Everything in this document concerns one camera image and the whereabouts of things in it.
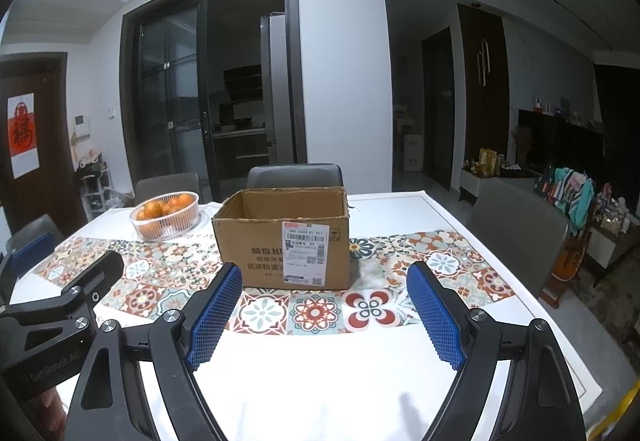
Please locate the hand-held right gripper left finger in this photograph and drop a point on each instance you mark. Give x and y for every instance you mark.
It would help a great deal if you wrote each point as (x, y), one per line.
(212, 316)

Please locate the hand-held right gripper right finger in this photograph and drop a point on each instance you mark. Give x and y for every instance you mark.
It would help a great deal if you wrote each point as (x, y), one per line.
(435, 316)

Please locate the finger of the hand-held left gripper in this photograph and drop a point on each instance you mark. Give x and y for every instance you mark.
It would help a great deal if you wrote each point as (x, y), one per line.
(32, 248)
(100, 271)

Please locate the cardboard box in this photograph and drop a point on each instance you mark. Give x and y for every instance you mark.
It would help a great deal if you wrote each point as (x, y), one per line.
(260, 251)

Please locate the person's left hand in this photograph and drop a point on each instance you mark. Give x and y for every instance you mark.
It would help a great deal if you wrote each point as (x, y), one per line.
(50, 406)

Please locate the grey dining chair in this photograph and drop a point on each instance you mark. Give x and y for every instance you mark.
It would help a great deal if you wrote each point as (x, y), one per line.
(37, 225)
(515, 231)
(295, 175)
(167, 186)

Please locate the pile of oranges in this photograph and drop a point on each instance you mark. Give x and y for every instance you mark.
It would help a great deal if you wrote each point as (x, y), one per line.
(152, 210)

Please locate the white plastic basket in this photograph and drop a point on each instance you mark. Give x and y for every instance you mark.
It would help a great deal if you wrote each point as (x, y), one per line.
(172, 227)

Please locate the cluttered shoe rack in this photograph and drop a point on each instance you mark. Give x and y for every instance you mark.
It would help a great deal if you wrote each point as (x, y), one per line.
(92, 186)

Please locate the brown wooden door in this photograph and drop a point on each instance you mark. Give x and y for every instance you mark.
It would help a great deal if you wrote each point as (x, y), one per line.
(55, 161)

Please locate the patterned table runner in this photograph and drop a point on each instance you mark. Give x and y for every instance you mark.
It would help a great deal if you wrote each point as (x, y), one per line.
(320, 311)

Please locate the red and white door poster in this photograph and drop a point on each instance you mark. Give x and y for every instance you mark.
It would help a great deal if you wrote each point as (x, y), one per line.
(22, 136)

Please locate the white television stand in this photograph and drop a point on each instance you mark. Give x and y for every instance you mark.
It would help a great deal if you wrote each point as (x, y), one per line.
(480, 182)

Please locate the brown small guitar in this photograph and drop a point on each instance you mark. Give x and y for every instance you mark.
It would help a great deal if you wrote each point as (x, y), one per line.
(567, 261)

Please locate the yellow gift boxes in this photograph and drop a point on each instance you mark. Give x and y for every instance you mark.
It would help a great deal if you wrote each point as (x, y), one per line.
(487, 162)

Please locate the stacked hallway boxes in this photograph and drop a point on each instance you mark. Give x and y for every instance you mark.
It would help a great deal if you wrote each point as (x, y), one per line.
(412, 151)

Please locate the colourful hanging clothes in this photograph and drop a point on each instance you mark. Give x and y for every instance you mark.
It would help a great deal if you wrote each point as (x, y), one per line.
(567, 193)

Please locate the dark interior door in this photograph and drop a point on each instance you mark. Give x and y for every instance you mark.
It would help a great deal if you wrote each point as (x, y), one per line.
(437, 121)

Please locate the dark sliding glass door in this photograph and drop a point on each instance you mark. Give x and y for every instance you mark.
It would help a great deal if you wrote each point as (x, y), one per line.
(170, 86)

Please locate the dark tall cabinet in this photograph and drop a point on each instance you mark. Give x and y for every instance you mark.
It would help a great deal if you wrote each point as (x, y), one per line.
(492, 121)

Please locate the black television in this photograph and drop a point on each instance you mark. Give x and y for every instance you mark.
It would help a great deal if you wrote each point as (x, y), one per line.
(555, 141)

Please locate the white wall intercom panel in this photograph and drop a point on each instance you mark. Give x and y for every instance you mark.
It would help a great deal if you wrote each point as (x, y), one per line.
(81, 126)

